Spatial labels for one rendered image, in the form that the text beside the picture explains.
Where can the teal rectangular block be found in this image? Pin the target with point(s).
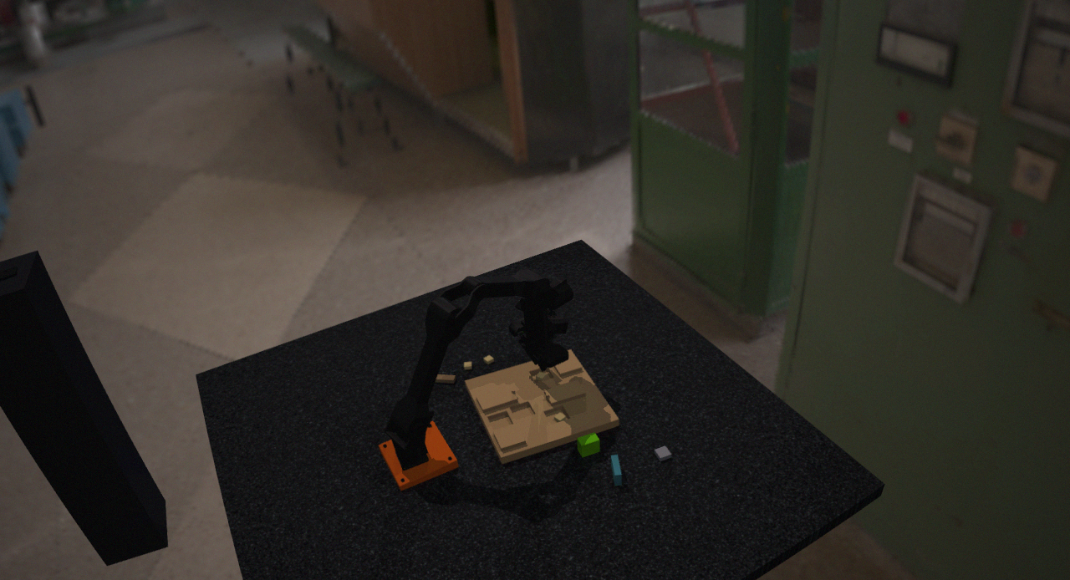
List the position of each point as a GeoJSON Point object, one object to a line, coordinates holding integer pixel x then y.
{"type": "Point", "coordinates": [615, 465]}

